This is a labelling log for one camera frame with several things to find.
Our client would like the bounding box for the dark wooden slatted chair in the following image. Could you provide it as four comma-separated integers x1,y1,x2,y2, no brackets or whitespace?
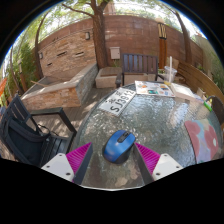
115,53,165,88

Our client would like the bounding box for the thin curved tree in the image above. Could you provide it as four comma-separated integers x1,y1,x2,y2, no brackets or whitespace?
34,13,54,80

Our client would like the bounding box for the green marker pen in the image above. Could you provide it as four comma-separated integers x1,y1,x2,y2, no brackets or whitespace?
203,99,213,113

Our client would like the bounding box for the curved wooden slat fence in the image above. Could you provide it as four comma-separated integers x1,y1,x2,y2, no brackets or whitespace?
176,61,224,104

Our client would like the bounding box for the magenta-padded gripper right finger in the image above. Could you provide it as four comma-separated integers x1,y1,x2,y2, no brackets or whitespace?
132,142,184,186

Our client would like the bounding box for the raised stone planter bed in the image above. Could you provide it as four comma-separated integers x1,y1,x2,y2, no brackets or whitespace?
20,62,99,111

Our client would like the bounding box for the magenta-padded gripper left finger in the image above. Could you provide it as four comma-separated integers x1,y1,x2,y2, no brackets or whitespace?
40,142,95,186

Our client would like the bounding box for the orange parasol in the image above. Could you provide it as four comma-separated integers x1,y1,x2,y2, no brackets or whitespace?
0,78,8,96

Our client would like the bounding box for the pale closed book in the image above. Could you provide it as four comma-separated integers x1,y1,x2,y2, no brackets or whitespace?
170,82,198,101

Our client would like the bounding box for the slender leaning tree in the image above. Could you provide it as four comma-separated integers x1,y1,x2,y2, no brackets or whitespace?
173,9,193,64

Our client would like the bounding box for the beige wall utility box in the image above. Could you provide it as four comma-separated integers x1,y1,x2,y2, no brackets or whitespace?
109,46,121,60

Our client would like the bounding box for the clear plastic cup with straw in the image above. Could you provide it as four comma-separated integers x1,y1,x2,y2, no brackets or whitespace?
163,55,178,84

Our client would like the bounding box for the blue and black computer mouse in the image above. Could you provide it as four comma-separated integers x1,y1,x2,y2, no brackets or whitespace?
101,129,137,165

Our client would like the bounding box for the floral pastel mouse pad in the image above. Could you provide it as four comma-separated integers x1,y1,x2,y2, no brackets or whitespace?
184,118,222,164

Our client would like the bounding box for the black slatted armchair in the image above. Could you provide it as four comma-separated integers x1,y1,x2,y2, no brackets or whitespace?
0,94,78,168

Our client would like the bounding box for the dark wicker chair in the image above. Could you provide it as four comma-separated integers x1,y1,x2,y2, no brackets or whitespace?
204,95,224,131

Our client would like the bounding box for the paper sheet with paint swatches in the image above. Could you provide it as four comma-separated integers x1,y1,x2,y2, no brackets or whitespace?
134,80,176,98

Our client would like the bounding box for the wooden garden lamp post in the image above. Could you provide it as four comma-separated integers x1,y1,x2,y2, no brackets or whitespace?
155,17,168,70

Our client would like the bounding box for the thick forked tree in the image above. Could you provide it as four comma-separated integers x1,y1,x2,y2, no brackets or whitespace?
61,0,114,69

